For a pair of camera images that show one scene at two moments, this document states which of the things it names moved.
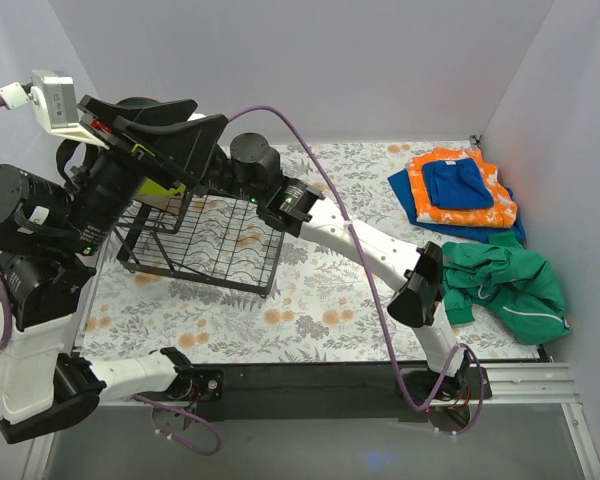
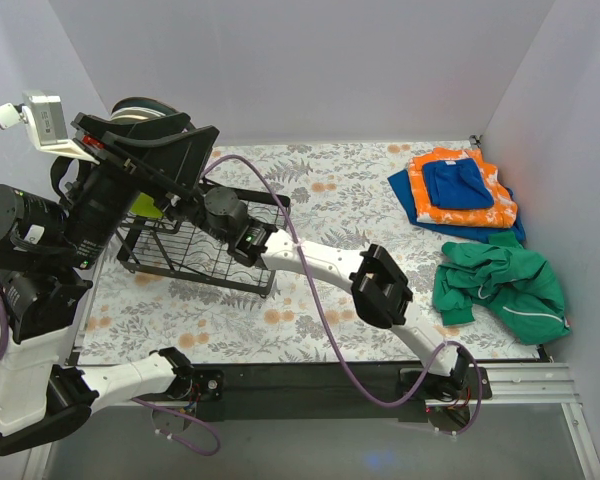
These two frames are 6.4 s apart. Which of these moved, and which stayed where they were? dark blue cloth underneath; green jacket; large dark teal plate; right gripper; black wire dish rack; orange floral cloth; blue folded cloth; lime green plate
Moved: lime green plate; right gripper
Stayed: large dark teal plate; black wire dish rack; green jacket; orange floral cloth; dark blue cloth underneath; blue folded cloth
